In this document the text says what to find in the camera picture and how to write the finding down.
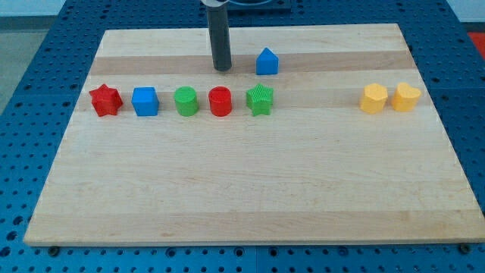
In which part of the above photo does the light wooden board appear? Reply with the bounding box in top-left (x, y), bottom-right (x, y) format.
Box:
top-left (24, 24), bottom-right (484, 247)

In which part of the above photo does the green cylinder block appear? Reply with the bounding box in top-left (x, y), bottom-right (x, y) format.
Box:
top-left (174, 86), bottom-right (199, 117)

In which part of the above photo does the red star block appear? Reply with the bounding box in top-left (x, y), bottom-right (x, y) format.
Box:
top-left (89, 84), bottom-right (123, 117)

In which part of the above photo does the red cylinder block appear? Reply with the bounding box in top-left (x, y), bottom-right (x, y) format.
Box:
top-left (208, 86), bottom-right (232, 117)

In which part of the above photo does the blue triangle block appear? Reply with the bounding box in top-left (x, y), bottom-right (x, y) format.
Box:
top-left (255, 48), bottom-right (279, 75)

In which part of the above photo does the yellow heart block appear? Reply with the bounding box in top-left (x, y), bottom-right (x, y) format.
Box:
top-left (391, 82), bottom-right (421, 112)

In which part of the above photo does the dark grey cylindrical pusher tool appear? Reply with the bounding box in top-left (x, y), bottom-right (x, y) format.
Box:
top-left (204, 0), bottom-right (232, 71)

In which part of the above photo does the green star block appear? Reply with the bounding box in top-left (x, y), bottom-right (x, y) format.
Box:
top-left (246, 83), bottom-right (274, 116)

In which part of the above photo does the yellow hexagon block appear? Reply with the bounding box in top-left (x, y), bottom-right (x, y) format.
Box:
top-left (359, 83), bottom-right (388, 114)

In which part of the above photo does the blue cube block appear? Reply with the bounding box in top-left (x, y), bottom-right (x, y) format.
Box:
top-left (131, 86), bottom-right (159, 116)

